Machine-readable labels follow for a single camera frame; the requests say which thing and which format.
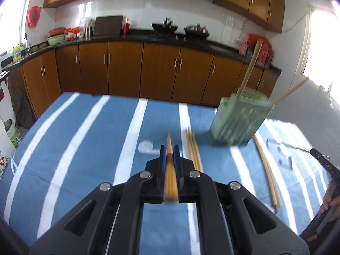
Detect wooden chopstick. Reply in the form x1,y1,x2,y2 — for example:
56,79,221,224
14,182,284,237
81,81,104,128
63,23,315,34
192,133,204,173
188,130,201,172
164,134,179,203
236,39,263,97
273,77,310,105
253,135,277,211
256,135,281,213
185,128,197,170

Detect pot with steel lid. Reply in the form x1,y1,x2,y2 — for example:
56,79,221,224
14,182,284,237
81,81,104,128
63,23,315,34
184,24,210,38

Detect red hanging plastic bag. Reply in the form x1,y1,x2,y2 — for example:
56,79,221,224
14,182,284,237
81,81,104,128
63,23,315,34
27,6,42,33

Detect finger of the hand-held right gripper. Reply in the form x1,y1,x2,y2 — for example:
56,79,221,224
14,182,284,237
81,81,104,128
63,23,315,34
309,148,323,163

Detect white paint bucket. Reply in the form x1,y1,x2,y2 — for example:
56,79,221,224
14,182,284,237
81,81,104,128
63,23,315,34
3,119,21,150

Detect round woven tray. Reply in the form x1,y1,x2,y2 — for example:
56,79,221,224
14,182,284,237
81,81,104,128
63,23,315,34
12,86,37,130

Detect white floral appliance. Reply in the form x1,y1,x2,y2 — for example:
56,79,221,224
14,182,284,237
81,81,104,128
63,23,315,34
0,79,17,182

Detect wooden lower kitchen cabinets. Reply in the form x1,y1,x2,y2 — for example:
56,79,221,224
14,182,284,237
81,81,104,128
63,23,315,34
7,41,279,118

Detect person's right hand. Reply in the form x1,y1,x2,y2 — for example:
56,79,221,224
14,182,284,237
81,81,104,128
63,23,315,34
319,181,340,213

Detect gas stove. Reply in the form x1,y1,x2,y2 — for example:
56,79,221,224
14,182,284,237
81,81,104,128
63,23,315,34
147,30,211,42

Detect bright side window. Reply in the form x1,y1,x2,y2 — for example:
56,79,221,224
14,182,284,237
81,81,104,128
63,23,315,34
302,7,340,92

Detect black wok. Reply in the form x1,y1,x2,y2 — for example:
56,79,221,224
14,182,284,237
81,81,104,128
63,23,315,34
151,18,179,33

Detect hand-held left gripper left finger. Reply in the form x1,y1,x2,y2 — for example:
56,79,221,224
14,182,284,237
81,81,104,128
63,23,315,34
29,145,167,255

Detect green basin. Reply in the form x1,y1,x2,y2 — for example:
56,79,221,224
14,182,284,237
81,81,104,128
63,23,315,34
46,33,66,46

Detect brown cutting board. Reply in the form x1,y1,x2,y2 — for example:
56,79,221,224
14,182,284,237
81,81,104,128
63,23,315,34
93,15,124,36

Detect black kitchen countertop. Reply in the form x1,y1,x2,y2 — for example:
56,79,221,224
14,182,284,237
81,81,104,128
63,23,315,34
0,29,282,75

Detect pink bottle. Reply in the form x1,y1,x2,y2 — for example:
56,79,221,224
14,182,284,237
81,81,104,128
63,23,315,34
238,41,249,58

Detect window beside sink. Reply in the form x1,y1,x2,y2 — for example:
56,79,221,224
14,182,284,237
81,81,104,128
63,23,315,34
0,0,30,57

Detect blue striped tablecloth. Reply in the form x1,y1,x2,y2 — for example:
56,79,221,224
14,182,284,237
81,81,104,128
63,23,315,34
0,92,336,255

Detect red and white plastic bags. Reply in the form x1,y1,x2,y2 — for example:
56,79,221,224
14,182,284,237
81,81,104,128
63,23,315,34
65,27,85,41

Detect green utensil holder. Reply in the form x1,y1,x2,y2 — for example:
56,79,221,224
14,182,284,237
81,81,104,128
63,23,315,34
208,86,275,146

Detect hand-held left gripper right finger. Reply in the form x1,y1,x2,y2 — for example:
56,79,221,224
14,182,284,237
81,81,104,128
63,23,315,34
174,145,310,255

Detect red thermos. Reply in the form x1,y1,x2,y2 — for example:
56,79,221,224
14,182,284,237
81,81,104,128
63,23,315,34
261,42,274,65

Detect wall cable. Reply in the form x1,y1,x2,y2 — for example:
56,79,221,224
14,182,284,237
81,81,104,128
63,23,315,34
281,2,314,34

